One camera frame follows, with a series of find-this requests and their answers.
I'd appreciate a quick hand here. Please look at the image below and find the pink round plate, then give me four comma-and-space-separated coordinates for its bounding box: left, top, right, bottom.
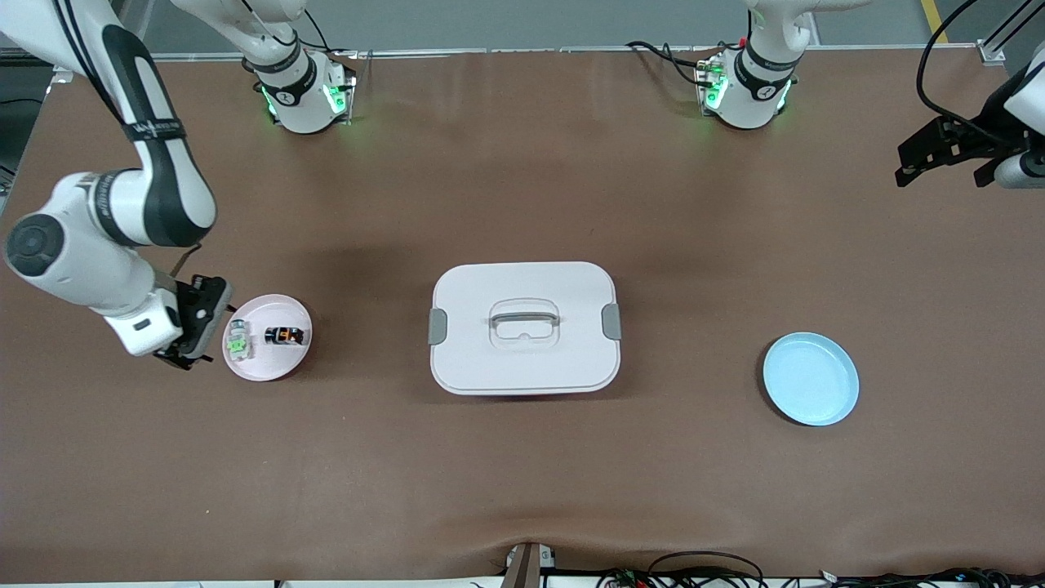
222, 294, 314, 382

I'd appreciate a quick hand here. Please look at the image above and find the light blue round plate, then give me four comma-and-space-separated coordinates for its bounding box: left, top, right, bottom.
763, 332, 860, 427

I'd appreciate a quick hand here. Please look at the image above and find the white lidded storage box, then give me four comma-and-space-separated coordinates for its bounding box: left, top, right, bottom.
428, 261, 622, 397

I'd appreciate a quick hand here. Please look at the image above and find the brown table mat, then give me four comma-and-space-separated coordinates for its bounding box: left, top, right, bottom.
0, 45, 1045, 585

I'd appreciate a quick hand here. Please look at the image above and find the aluminium frame post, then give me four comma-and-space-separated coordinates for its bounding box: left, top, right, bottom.
980, 0, 1045, 65

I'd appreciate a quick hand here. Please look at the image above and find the black right base cable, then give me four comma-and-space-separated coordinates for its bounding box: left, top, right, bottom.
304, 8, 360, 58

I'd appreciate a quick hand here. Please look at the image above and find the black base cable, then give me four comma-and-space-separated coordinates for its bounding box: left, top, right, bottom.
626, 41, 719, 87
304, 8, 360, 58

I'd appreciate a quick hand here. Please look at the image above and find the black left base cable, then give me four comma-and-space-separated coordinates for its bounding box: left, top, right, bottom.
626, 41, 719, 87

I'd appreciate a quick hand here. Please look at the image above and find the metal table edge rail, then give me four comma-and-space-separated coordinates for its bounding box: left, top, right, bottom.
147, 45, 985, 62

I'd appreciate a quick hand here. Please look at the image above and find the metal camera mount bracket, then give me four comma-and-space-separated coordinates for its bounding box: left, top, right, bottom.
500, 542, 558, 588

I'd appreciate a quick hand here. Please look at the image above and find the tangled cable bundle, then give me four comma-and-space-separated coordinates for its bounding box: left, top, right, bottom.
596, 551, 1045, 588

